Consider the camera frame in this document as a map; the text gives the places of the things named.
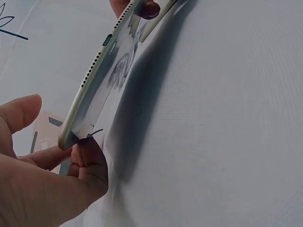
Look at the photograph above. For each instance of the person's right hand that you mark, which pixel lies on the person's right hand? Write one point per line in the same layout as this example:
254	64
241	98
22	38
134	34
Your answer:
118	6

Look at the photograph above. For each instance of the gold tablet computer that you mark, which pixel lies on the gold tablet computer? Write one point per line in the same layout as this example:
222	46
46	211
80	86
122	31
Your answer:
99	78

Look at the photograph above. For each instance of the person's left thumb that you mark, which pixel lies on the person's left thumb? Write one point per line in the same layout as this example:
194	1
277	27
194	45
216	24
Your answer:
22	111

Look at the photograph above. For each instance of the person's left hand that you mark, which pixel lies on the person's left hand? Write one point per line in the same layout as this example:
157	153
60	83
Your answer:
35	194

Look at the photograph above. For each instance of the person's right fingers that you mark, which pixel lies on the person's right fingers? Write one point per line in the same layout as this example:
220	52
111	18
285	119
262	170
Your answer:
118	6

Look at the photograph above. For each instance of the person's left fingers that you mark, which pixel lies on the person's left fingers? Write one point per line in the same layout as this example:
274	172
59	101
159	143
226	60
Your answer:
93	165

